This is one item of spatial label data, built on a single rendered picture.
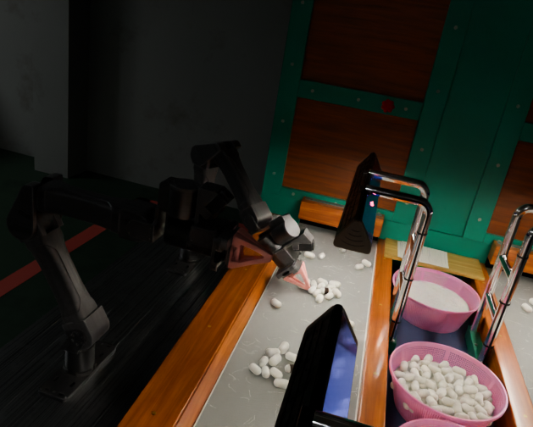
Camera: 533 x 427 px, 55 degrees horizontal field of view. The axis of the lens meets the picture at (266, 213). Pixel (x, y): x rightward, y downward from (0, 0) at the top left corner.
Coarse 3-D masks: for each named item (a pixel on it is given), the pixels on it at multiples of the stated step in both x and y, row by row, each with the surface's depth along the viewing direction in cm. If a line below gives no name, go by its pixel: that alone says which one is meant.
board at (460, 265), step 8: (392, 240) 186; (392, 248) 179; (384, 256) 174; (392, 256) 174; (448, 256) 181; (456, 256) 182; (424, 264) 172; (432, 264) 172; (448, 264) 174; (456, 264) 175; (464, 264) 176; (472, 264) 177; (448, 272) 171; (456, 272) 170; (464, 272) 170; (472, 272) 171; (480, 272) 172
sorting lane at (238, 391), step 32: (352, 256) 177; (288, 288) 150; (352, 288) 156; (256, 320) 133; (288, 320) 135; (352, 320) 140; (256, 352) 121; (224, 384) 109; (256, 384) 111; (224, 416) 101; (256, 416) 102; (352, 416) 106
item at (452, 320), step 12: (396, 276) 164; (420, 276) 171; (432, 276) 170; (444, 288) 169; (468, 288) 163; (408, 300) 152; (468, 300) 162; (408, 312) 154; (432, 312) 148; (444, 312) 146; (456, 312) 147; (468, 312) 148; (420, 324) 153; (432, 324) 151; (444, 324) 150; (456, 324) 151
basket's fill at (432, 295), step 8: (416, 280) 170; (416, 288) 164; (424, 288) 164; (432, 288) 165; (440, 288) 168; (408, 296) 160; (416, 296) 160; (424, 296) 159; (432, 296) 161; (440, 296) 161; (448, 296) 163; (456, 296) 164; (432, 304) 156; (440, 304) 157; (448, 304) 158; (456, 304) 158; (464, 304) 161
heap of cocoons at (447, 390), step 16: (400, 368) 125; (416, 368) 124; (432, 368) 126; (448, 368) 126; (416, 384) 119; (432, 384) 119; (448, 384) 122; (464, 384) 122; (432, 400) 114; (448, 400) 115; (464, 400) 116; (480, 400) 117; (464, 416) 111; (480, 416) 112
